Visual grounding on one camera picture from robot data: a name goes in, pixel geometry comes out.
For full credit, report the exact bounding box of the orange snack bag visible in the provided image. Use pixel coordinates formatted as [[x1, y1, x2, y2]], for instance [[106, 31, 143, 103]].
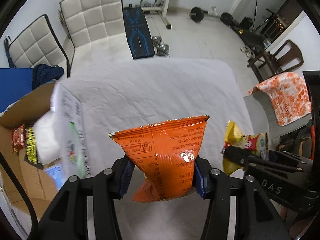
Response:
[[108, 115, 210, 203]]

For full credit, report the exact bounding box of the yellow snack bag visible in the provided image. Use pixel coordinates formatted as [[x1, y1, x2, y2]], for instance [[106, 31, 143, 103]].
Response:
[[222, 121, 268, 160]]

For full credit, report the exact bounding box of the blue white wipes pack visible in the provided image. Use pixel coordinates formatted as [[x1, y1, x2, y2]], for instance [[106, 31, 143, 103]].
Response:
[[44, 164, 66, 191]]

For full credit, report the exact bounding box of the white plastic bag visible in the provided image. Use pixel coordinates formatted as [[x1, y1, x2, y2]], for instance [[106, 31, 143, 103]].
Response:
[[32, 110, 63, 165]]

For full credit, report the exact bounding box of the black shoe shine wipes pack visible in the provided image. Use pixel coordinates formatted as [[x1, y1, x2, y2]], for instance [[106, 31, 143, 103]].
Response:
[[24, 126, 43, 170]]

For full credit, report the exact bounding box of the red snack packet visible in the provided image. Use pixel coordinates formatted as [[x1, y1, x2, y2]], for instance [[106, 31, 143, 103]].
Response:
[[12, 124, 25, 154]]

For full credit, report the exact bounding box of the grey chair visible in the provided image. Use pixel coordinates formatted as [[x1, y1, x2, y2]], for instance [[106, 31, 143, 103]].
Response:
[[244, 91, 311, 140]]

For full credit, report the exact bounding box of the grey table cloth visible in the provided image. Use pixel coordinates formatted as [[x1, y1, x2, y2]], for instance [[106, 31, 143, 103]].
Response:
[[63, 57, 253, 239]]

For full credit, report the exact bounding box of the orange floral towel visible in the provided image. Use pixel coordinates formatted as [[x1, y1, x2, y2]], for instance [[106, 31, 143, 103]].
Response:
[[247, 72, 311, 126]]

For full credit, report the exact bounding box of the open cardboard box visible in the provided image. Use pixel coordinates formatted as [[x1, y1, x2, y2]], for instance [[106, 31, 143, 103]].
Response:
[[0, 80, 92, 221]]

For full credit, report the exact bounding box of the brown wooden chair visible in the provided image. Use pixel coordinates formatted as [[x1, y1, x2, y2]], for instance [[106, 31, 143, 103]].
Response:
[[247, 40, 304, 82]]

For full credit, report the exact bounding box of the dark blue cloth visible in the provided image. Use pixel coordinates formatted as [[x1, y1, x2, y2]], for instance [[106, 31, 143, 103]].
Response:
[[32, 64, 65, 89]]

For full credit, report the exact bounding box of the chrome dumbbell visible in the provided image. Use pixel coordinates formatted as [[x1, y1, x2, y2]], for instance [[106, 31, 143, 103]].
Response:
[[152, 36, 170, 56]]

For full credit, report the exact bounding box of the blue foam mat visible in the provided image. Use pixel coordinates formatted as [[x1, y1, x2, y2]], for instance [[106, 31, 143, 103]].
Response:
[[0, 68, 33, 112]]

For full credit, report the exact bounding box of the white padded chair left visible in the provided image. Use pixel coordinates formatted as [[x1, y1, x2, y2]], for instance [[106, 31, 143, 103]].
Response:
[[4, 14, 71, 77]]

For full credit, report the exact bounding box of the white padded chair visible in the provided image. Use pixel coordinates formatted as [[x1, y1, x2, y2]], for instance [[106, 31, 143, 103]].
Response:
[[60, 0, 133, 76], [4, 14, 71, 77]]

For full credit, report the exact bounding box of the white padded chair right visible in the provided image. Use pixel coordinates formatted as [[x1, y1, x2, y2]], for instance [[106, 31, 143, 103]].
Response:
[[60, 0, 133, 76]]

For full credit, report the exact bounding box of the barbell on floor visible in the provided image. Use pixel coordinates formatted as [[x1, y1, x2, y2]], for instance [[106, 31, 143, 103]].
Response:
[[189, 7, 233, 26]]

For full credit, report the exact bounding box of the white weight bench rack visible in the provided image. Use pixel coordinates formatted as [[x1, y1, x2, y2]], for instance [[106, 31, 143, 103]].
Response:
[[135, 0, 172, 29]]

